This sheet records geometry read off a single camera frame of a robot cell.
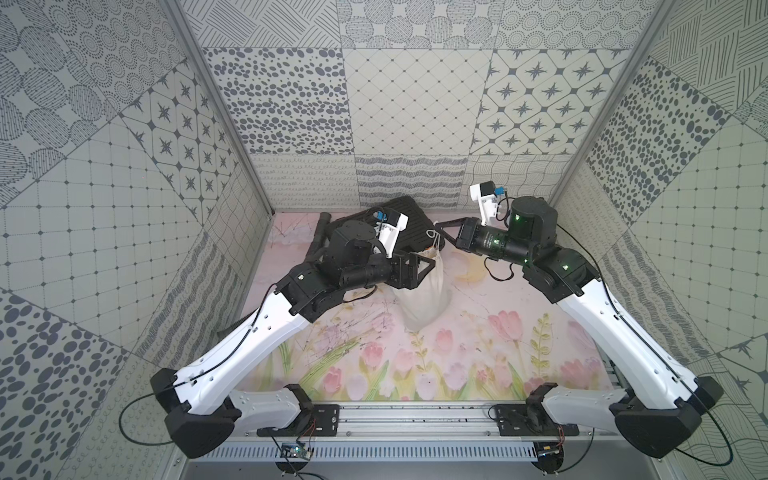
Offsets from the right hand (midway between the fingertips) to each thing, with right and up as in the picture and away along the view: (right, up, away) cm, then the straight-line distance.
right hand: (435, 230), depth 63 cm
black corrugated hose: (-37, +4, +51) cm, 63 cm away
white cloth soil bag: (0, -19, +14) cm, 24 cm away
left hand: (-3, -4, -2) cm, 5 cm away
